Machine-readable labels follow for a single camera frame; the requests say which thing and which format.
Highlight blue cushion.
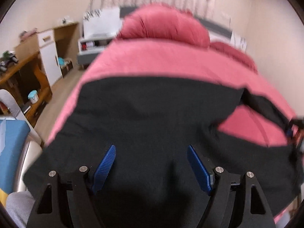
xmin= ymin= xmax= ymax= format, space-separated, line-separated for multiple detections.
xmin=0 ymin=118 xmax=32 ymax=193

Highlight grey bed headboard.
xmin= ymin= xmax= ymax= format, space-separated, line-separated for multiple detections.
xmin=120 ymin=6 xmax=233 ymax=41

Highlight toys on desk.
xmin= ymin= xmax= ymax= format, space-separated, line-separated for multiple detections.
xmin=0 ymin=50 xmax=19 ymax=73

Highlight pink pillow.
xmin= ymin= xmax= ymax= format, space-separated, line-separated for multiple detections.
xmin=117 ymin=2 xmax=211 ymax=48

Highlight light blue cup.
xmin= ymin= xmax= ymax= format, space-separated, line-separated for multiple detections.
xmin=28 ymin=89 xmax=40 ymax=105

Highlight grey bedside table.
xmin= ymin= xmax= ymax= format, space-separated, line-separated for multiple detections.
xmin=77 ymin=34 xmax=117 ymax=70

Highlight person's grey trouser leg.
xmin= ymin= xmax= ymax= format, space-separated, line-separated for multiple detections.
xmin=6 ymin=191 xmax=36 ymax=228

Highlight black pants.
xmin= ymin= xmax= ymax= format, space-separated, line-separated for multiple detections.
xmin=22 ymin=77 xmax=304 ymax=228

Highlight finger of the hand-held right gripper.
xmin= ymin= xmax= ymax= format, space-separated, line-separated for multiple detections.
xmin=284 ymin=117 xmax=304 ymax=139

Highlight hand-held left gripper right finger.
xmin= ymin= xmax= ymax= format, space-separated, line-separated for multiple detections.
xmin=187 ymin=145 xmax=277 ymax=228

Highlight white-front wooden cabinet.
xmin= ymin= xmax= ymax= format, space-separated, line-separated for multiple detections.
xmin=14 ymin=30 xmax=64 ymax=88

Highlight white chair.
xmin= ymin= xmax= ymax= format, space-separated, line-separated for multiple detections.
xmin=0 ymin=89 xmax=44 ymax=193

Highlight pink patterned bundle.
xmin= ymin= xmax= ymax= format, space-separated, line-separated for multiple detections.
xmin=19 ymin=28 xmax=39 ymax=41

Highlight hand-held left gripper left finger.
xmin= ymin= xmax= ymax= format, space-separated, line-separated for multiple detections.
xmin=26 ymin=144 xmax=117 ymax=228

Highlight open wooden shelf unit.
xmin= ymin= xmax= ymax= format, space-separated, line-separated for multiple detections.
xmin=53 ymin=22 xmax=80 ymax=78

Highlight brown wooden shelf unit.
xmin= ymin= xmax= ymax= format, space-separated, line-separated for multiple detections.
xmin=0 ymin=51 xmax=53 ymax=127

